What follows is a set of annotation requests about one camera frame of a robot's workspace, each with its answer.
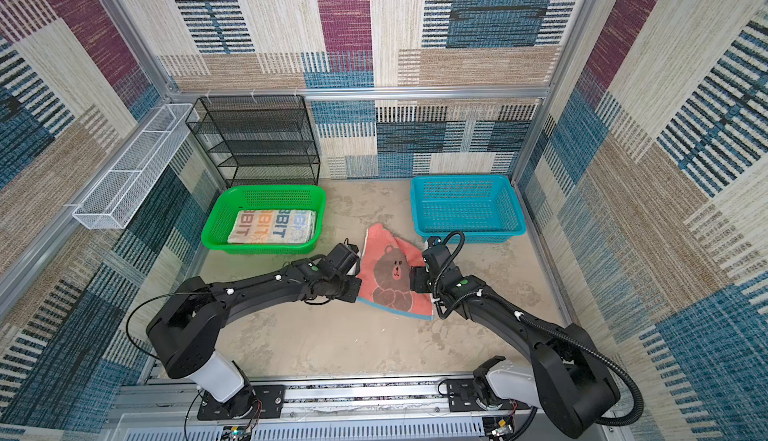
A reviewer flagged black corrugated cable conduit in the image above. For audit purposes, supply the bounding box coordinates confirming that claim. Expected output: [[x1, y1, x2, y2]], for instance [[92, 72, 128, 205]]
[[429, 230, 646, 441]]

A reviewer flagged white wire mesh tray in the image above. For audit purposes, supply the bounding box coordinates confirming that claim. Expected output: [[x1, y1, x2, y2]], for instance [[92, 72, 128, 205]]
[[72, 103, 192, 230]]

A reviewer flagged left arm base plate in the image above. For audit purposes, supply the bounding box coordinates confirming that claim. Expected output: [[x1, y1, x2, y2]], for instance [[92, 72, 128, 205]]
[[196, 385, 286, 421]]

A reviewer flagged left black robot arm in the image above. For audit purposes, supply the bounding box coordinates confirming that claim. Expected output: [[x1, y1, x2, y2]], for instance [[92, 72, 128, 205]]
[[146, 242, 362, 421]]

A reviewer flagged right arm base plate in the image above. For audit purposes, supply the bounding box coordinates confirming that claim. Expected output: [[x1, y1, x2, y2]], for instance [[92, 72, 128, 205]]
[[436, 378, 530, 413]]

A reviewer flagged black wire shelf rack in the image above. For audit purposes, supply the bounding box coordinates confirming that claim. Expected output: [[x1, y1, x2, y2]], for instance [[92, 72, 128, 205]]
[[185, 95, 321, 188]]

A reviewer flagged red pink towel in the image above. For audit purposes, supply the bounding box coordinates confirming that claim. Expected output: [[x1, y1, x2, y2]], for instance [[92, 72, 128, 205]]
[[358, 223, 433, 320]]

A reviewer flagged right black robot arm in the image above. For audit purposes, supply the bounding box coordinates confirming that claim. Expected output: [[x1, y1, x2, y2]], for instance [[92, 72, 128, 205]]
[[411, 237, 621, 438]]

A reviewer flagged pink orange print towel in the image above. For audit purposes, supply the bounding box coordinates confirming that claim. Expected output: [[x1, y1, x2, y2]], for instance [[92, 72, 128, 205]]
[[228, 209, 317, 245]]

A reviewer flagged aluminium front rail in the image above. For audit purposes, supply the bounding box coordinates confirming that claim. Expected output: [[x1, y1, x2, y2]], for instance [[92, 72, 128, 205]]
[[107, 368, 613, 427]]

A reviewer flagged teal plastic basket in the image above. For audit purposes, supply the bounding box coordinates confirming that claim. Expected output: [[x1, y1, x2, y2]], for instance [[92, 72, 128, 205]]
[[410, 175, 526, 244]]

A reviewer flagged green plastic basket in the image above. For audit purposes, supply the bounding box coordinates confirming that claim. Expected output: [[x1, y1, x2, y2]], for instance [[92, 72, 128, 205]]
[[201, 185, 327, 255]]

